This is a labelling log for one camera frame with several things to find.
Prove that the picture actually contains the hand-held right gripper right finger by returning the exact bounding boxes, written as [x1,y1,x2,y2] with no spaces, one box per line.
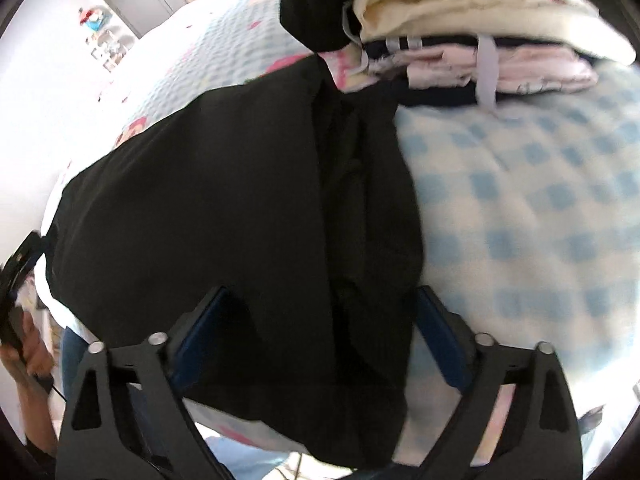
[415,285,585,480]

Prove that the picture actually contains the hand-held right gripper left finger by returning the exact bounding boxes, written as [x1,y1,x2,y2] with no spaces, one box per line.
[55,285,237,480]

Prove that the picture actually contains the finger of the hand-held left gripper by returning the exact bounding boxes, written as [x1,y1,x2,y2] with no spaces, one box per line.
[4,229,49,274]

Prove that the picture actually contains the black zip jacket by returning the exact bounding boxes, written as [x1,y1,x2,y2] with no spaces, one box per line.
[45,52,427,471]

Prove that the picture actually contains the person's left forearm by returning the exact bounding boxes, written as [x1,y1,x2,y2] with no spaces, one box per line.
[0,360,61,460]

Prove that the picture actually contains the person's left hand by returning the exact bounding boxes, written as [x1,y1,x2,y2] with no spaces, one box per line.
[0,316,56,381]

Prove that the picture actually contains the person's blue jeans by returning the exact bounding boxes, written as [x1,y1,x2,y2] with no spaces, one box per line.
[60,330,302,480]

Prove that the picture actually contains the blue checked printed bedsheet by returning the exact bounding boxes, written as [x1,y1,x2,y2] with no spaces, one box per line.
[40,0,640,471]

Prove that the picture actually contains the red blue toy figure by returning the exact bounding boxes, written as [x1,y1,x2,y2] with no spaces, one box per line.
[77,7,109,34]

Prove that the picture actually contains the navy folded garment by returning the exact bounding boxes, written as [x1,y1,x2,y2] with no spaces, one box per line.
[360,35,597,109]

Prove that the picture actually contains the black folded garment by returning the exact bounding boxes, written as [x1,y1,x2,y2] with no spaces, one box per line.
[279,0,367,56]

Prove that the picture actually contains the white wall shelf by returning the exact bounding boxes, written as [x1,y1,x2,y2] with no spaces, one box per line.
[87,30,136,74]

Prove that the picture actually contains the white fabric strap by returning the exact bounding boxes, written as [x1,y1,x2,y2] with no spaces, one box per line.
[475,35,500,112]

